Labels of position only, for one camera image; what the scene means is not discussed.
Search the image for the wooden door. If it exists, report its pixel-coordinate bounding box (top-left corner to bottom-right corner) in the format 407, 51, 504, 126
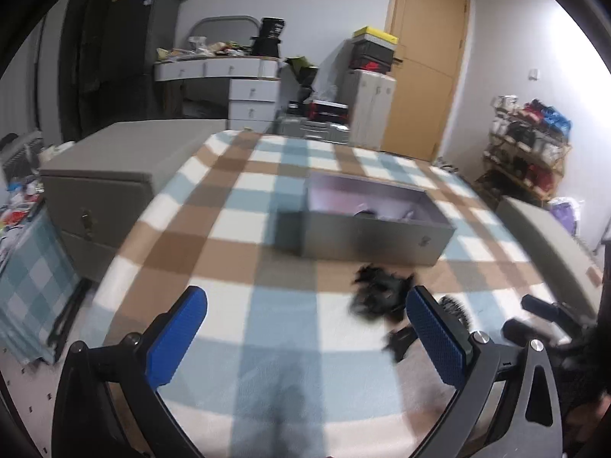
382, 0, 471, 163

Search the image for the black paper bag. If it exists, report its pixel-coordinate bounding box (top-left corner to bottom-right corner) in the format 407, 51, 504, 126
251, 18, 286, 57

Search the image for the grey drawer cabinet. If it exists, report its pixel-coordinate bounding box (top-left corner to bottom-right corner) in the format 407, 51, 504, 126
496, 197, 604, 319
39, 119, 228, 288

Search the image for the grey refrigerator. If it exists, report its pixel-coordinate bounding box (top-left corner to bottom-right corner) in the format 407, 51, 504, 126
102, 0, 180, 121

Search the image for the dark wardrobe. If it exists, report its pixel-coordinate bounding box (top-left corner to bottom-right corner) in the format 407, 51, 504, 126
60, 0, 115, 144

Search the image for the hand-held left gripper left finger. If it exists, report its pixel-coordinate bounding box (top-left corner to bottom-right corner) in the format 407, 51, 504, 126
52, 285, 209, 458

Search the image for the clutter of desk items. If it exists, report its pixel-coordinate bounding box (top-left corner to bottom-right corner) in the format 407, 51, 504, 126
157, 37, 253, 63

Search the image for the checked blue cloth bag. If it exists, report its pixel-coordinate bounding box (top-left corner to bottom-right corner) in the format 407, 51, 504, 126
0, 210, 92, 366

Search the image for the white desk with drawers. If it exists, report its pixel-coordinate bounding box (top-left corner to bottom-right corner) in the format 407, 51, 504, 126
154, 56, 283, 132

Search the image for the grey handbag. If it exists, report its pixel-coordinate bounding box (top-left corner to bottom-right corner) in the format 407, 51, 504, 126
0, 131, 44, 178

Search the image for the black shoebox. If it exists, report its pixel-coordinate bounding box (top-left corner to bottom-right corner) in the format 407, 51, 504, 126
351, 39, 397, 71

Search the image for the silver cardboard box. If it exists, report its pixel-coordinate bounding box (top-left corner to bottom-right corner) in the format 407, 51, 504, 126
277, 174, 457, 269

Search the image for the wooden shoe rack with shoes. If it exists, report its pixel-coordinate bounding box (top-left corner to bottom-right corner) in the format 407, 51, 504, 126
491, 95, 572, 192

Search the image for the white suitcase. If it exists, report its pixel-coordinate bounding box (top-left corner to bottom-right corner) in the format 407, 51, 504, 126
348, 69, 397, 150

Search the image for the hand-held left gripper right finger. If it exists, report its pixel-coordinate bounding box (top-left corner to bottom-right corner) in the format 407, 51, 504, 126
406, 285, 566, 458

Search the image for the grey framed mirror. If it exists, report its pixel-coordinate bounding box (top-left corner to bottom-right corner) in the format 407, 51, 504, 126
191, 15, 261, 51

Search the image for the black and red box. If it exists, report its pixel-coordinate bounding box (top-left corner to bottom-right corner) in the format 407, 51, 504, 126
308, 100, 352, 123

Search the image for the silver suitcase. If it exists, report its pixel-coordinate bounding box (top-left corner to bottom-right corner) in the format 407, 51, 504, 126
277, 115, 352, 144

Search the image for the plain black spiral hair tie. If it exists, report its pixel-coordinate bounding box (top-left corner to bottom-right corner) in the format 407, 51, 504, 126
438, 295, 474, 327

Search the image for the yellow shoebox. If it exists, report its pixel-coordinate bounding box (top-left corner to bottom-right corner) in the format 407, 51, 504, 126
353, 26, 400, 47

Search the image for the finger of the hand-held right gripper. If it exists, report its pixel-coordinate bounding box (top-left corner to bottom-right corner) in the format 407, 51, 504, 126
501, 319, 561, 347
520, 295, 580, 327

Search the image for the black hair claw clip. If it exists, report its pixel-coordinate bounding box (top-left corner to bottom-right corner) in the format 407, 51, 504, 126
383, 326, 422, 362

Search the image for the pile of black hair accessories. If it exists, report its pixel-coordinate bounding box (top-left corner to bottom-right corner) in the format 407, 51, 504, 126
350, 264, 417, 324

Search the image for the purple bag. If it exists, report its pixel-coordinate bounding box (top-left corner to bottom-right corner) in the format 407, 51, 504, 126
549, 197, 584, 237

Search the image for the checked tablecloth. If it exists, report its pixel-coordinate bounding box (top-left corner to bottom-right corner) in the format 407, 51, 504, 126
93, 129, 574, 458

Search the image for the black wrapped bouquet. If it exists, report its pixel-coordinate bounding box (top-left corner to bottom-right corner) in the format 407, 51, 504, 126
285, 56, 320, 102

